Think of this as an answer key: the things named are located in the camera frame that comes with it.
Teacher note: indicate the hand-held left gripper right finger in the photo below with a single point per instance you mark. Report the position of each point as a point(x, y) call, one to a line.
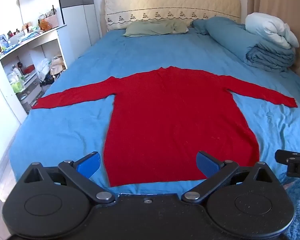
point(208, 164)

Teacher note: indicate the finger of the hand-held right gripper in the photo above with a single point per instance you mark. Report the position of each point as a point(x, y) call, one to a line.
point(281, 156)

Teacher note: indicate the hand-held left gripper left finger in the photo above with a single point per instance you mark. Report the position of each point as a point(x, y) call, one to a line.
point(90, 164)

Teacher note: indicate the red long-sleeved sweater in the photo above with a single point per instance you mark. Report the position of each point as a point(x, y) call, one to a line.
point(172, 120)

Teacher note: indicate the blue shaggy rug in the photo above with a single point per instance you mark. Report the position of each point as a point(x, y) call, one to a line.
point(298, 205)

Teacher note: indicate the bed with blue sheet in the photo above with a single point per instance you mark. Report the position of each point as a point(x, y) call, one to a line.
point(72, 130)

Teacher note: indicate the folded blue quilt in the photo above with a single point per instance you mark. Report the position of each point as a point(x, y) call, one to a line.
point(270, 57)

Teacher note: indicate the beige cloth bag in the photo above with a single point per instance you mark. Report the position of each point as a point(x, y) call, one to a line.
point(57, 65)

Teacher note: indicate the white plastic bag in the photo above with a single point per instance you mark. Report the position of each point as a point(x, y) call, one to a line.
point(43, 68)

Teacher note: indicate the green packet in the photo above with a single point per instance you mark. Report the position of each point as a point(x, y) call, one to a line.
point(17, 86)

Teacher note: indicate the red box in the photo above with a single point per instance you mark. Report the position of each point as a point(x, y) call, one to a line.
point(29, 69)

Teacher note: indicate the white folded blanket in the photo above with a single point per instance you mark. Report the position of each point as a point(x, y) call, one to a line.
point(270, 28)

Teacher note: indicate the white shelf desk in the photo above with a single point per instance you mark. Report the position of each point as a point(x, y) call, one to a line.
point(43, 42)

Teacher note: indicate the rolled blue duvet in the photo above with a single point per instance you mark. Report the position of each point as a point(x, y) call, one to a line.
point(227, 32)

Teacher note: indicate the orange plush bear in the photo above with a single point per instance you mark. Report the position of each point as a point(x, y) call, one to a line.
point(45, 25)

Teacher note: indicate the green pillow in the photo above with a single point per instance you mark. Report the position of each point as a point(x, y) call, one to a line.
point(155, 27)

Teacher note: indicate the pink basket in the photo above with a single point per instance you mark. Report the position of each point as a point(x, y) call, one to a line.
point(52, 21)

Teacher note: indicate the white and grey wardrobe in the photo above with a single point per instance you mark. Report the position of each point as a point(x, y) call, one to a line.
point(75, 10)

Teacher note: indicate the cream quilted headboard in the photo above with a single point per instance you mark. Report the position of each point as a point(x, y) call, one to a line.
point(170, 3)

